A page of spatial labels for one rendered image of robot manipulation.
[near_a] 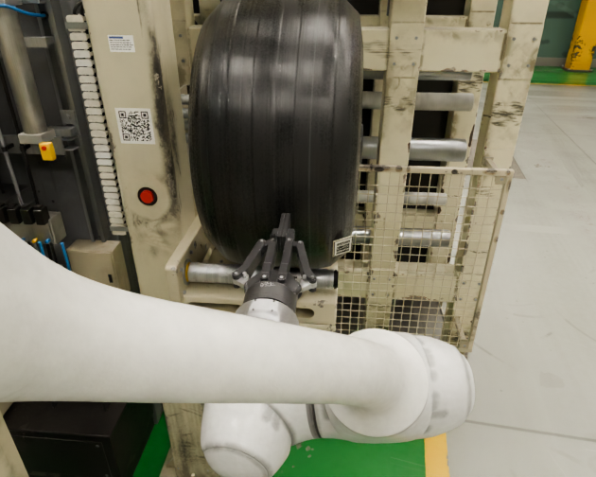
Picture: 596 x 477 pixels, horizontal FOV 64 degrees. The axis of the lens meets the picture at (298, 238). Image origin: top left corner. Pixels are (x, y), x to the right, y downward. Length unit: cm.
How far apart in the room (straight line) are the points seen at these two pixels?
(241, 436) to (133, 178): 73
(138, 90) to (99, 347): 83
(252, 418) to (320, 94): 51
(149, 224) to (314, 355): 86
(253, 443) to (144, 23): 78
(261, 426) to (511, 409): 172
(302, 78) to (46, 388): 65
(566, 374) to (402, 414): 196
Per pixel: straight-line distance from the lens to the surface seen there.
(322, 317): 107
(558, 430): 216
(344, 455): 186
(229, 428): 51
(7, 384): 23
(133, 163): 110
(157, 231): 115
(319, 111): 79
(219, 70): 83
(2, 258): 20
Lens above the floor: 149
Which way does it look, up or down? 29 degrees down
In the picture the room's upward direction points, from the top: straight up
